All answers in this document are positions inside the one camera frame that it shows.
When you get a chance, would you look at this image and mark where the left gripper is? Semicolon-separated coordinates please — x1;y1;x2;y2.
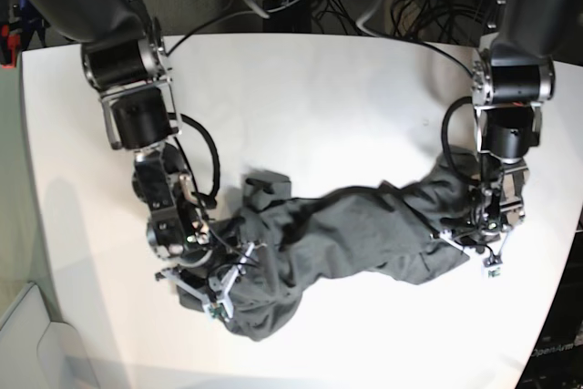
432;217;515;257

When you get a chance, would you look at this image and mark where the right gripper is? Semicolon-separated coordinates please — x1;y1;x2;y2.
155;242;260;307

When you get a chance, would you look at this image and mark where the dark grey t-shirt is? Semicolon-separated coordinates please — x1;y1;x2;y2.
179;145;502;343

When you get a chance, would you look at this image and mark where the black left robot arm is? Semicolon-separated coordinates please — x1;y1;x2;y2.
439;0;582;267

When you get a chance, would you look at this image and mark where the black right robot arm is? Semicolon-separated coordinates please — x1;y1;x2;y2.
29;0;252;311

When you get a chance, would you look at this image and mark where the red and black clamp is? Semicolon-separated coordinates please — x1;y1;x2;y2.
1;23;21;68

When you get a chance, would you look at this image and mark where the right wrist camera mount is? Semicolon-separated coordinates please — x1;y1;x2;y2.
155;242;261;322

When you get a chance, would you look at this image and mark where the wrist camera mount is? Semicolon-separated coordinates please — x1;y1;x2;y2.
430;224;514;280
155;242;261;322

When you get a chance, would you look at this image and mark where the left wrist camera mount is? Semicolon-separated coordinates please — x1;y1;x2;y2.
430;224;514;280

